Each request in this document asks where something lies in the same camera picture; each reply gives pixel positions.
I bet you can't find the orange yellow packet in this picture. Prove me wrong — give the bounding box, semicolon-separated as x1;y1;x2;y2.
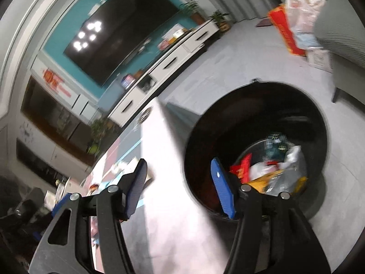
248;171;308;195

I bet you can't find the potted plant brown pot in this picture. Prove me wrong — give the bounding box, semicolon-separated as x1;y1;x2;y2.
180;1;206;25

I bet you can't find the silver plastic bag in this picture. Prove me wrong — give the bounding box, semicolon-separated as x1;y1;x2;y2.
281;145;307;183

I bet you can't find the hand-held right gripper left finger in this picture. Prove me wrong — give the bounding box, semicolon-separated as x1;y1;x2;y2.
29;158;148;274

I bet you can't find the white plastic bag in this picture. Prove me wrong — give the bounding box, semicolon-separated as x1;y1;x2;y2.
284;0;326;49

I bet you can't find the dark wooden display cabinet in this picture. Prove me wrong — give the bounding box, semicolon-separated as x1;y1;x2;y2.
20;76;97;166

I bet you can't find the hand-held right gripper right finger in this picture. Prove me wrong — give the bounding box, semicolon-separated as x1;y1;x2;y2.
210;157;331;274

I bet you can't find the red foil wrapper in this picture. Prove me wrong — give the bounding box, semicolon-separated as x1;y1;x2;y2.
229;153;253;184

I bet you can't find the white box with label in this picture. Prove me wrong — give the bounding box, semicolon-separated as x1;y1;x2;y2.
162;24;189;42

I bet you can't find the red wall ornament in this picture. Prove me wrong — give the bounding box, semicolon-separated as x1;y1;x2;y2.
40;67;73;99

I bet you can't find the white television cabinet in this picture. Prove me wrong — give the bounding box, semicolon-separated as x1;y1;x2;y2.
107;20;221;127

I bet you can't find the grey sofa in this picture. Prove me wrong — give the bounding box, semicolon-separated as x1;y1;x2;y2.
314;0;365;103

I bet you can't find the potted plant yellow pot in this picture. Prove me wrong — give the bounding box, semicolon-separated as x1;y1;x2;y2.
209;10;231;32

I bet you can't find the white crumpled tissue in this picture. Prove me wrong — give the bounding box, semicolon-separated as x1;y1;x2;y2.
114;160;138;177

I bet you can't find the large black television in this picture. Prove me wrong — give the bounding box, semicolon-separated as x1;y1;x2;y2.
63;0;183;87

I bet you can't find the potted plant green pot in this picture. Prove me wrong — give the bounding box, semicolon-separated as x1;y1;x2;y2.
87;117;115;156

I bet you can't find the black round trash bin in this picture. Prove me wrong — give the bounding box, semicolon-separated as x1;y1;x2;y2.
182;78;331;229

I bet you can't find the white cardboard box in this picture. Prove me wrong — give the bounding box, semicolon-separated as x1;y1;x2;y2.
306;48;334;73

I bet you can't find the clear plastic bottle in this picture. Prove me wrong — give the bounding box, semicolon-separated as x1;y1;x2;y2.
264;134;288;159

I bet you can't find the red paper bag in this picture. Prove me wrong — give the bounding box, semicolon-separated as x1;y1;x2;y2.
267;3;307;57

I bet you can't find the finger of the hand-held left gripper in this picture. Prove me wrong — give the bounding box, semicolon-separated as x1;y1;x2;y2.
51;193;72;219

